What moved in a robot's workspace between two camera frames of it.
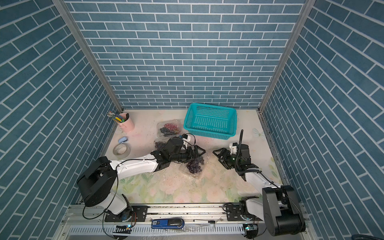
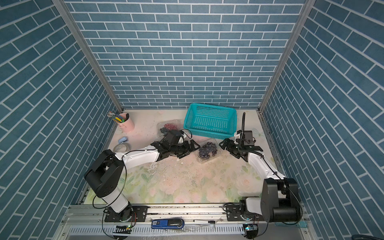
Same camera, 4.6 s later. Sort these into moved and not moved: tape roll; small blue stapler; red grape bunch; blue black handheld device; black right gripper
Moved: black right gripper
Not moved: small blue stapler; red grape bunch; tape roll; blue black handheld device
